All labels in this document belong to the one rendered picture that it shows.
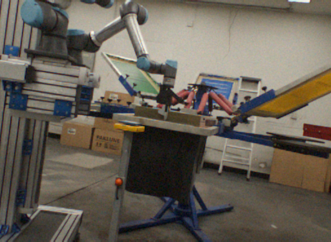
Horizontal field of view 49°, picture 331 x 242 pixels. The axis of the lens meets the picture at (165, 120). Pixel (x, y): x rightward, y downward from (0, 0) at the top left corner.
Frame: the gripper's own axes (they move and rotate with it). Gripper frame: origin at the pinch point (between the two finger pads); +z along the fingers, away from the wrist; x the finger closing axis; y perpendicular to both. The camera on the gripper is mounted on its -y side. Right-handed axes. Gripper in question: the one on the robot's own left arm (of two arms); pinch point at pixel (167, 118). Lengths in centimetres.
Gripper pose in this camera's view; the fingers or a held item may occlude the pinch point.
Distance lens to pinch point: 219.2
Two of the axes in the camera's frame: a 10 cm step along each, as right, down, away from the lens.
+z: -1.5, 9.9, 0.5
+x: -2.3, 0.1, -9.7
